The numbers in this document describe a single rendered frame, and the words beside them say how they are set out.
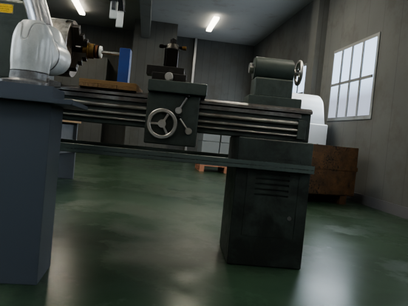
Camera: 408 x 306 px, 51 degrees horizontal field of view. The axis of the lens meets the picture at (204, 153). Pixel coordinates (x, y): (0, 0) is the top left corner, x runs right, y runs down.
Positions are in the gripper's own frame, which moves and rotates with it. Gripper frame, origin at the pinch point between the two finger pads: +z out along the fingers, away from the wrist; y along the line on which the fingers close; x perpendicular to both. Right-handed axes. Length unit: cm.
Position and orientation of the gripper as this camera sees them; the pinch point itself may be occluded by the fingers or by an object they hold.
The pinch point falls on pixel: (116, 20)
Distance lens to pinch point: 194.5
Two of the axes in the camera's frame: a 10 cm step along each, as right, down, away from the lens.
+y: 0.2, 0.3, -10.0
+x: 9.9, 1.0, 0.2
